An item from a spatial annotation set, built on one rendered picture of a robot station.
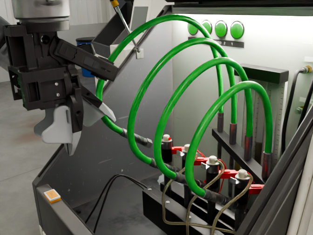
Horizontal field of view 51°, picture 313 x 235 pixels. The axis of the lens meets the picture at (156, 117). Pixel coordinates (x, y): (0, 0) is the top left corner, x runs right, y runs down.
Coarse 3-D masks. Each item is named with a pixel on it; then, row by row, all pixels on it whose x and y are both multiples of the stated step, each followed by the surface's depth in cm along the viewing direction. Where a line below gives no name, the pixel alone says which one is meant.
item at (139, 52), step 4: (112, 0) 99; (116, 0) 99; (112, 4) 99; (116, 4) 99; (116, 8) 100; (120, 12) 101; (120, 16) 102; (124, 20) 103; (124, 24) 103; (128, 28) 104; (128, 32) 104; (132, 40) 106; (136, 48) 107; (136, 52) 108; (140, 52) 108; (136, 56) 108; (140, 56) 109
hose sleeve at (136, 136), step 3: (123, 129) 74; (123, 132) 74; (126, 132) 75; (120, 135) 74; (123, 135) 74; (126, 135) 75; (135, 135) 76; (138, 135) 78; (135, 138) 76; (138, 138) 77; (141, 138) 78; (144, 138) 79; (138, 141) 77; (141, 141) 78; (144, 141) 78; (141, 144) 78; (144, 144) 79
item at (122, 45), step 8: (160, 16) 73; (168, 16) 74; (176, 16) 75; (184, 16) 76; (144, 24) 71; (152, 24) 72; (192, 24) 79; (200, 24) 80; (136, 32) 70; (128, 40) 69; (120, 48) 68; (112, 56) 68; (216, 56) 86; (96, 88) 68; (96, 96) 68; (104, 120) 71; (112, 128) 72; (120, 128) 74
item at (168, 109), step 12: (216, 60) 63; (228, 60) 65; (192, 72) 61; (240, 72) 68; (180, 84) 60; (180, 96) 60; (168, 108) 59; (252, 120) 75; (156, 132) 59; (156, 144) 59; (156, 156) 60; (180, 180) 65
